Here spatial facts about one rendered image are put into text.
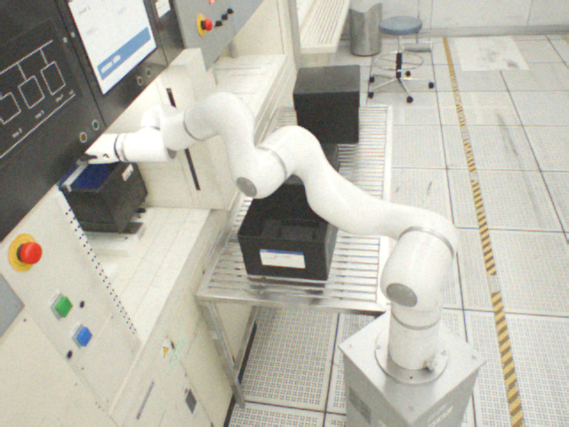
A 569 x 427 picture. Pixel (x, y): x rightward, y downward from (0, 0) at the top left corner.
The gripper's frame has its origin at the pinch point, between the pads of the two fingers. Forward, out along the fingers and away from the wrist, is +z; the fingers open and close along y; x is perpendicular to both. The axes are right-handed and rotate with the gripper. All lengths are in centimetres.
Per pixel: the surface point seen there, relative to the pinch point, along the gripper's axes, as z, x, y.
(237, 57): 1, -34, 157
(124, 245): -8.7, -31.4, -9.5
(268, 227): -49, -45, 17
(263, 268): -53, -42, -5
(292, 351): -50, -121, 15
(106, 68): -30.4, 29.8, -14.7
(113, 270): -10.5, -31.5, -20.2
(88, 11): -30, 42, -14
